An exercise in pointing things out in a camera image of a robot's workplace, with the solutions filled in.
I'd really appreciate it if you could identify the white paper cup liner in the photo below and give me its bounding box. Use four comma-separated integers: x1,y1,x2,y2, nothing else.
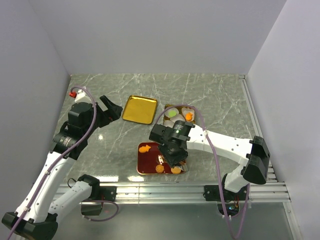
181,107,195,120
164,107,179,118
170,114,185,123

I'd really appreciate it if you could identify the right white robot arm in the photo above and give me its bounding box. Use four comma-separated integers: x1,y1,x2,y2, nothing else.
149,120,271,200

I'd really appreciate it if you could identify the green round cookie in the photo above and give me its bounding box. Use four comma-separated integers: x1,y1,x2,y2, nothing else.
167,110,177,118

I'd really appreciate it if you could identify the orange fish cookie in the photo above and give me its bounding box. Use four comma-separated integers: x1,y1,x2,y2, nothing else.
185,112,194,122
138,145,151,154

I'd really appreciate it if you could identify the green cookie tin box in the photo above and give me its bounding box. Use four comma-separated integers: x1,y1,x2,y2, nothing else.
162,105,196,128

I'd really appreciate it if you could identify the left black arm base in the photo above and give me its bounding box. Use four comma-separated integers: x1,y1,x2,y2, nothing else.
80,186,119,220

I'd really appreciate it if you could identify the gold tin lid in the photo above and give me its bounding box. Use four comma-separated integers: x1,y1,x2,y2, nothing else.
122,95,158,125

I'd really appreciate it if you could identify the aluminium front rail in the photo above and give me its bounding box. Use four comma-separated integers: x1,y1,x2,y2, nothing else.
53,181,291,205

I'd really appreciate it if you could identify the lower swirl cookie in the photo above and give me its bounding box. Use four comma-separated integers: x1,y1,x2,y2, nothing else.
155,164,165,174

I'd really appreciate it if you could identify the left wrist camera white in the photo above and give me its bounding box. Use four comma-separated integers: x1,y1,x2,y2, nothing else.
69,86,91,103

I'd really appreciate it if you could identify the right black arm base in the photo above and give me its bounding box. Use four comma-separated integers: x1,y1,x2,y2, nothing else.
203,185,248,218

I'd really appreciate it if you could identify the red lacquer tray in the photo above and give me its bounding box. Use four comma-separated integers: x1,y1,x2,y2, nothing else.
136,142,188,175

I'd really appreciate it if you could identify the round orange cookie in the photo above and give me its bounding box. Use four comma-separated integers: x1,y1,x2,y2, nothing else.
158,155,164,164
170,166,182,174

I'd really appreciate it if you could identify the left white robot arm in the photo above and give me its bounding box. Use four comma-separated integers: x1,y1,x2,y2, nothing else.
1,95,123,240

